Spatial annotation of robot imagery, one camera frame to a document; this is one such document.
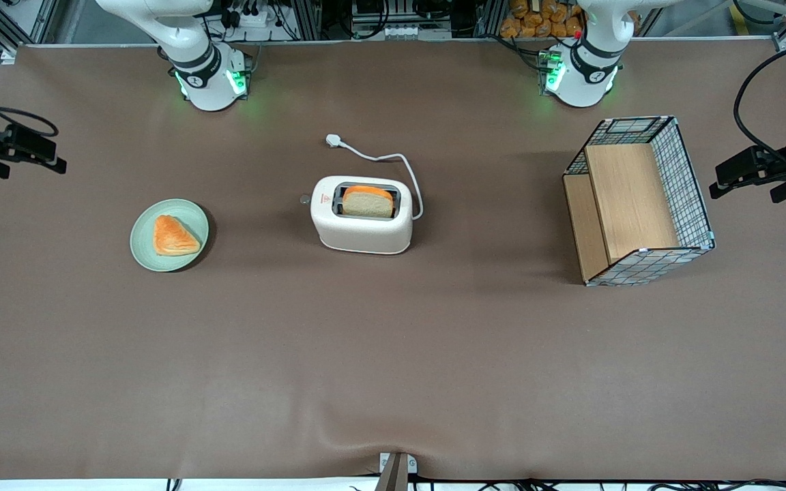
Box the white toaster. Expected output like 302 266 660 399
300 175 413 255

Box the bread slice in toaster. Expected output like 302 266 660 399
343 185 395 219

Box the wooden step shelf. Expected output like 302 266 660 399
564 143 680 282

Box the pale green plate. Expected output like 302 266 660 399
130 198 210 273

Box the orange triangular pastry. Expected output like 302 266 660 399
154 215 201 257

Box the white power strip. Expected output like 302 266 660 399
219 7 286 32

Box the pile of orange bread rolls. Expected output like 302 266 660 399
500 0 585 40

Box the brown table mat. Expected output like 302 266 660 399
0 38 786 482

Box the wire mesh basket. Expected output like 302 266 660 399
562 115 716 287

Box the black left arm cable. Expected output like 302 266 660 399
733 35 786 173

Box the white toaster cord with plug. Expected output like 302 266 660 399
325 134 424 221

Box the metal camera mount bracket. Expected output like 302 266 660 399
379 451 418 491

